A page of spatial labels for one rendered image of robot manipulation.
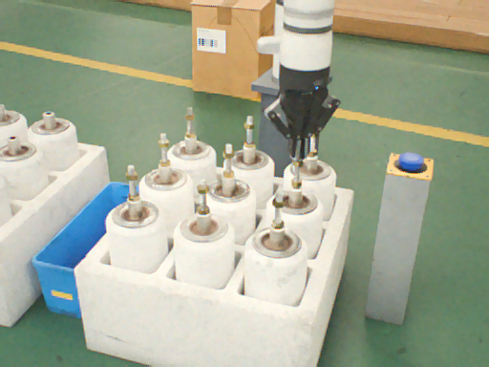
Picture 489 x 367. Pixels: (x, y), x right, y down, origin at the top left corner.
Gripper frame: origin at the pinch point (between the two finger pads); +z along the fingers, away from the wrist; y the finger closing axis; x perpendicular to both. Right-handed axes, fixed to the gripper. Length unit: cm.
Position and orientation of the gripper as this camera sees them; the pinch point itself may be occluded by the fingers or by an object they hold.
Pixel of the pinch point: (299, 147)
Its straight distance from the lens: 94.6
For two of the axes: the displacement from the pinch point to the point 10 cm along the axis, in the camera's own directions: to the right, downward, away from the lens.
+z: -0.1, 8.6, 5.2
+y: 9.0, -2.1, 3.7
